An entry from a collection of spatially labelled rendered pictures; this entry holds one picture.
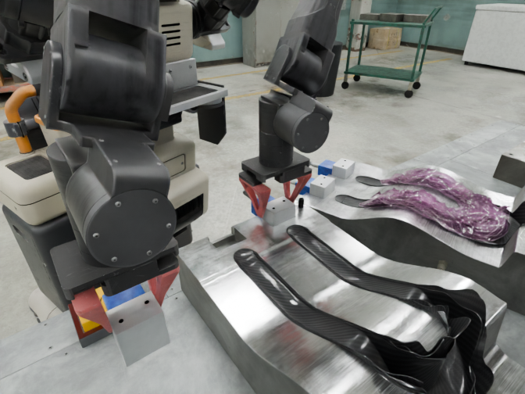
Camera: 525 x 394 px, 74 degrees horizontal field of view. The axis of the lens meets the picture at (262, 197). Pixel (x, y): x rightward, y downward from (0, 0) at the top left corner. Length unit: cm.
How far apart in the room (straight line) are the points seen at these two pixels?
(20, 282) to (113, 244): 189
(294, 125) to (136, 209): 29
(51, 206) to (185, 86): 50
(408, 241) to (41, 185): 90
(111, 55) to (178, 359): 41
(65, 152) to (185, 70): 61
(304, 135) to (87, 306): 32
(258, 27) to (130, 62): 601
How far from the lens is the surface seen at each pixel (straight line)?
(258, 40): 628
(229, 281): 52
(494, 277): 68
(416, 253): 69
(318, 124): 48
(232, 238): 62
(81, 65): 27
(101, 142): 25
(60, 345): 63
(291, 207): 62
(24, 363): 63
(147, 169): 23
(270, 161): 56
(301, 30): 54
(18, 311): 197
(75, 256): 36
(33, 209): 109
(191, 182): 95
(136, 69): 28
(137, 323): 40
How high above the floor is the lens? 125
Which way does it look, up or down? 32 degrees down
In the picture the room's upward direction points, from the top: straight up
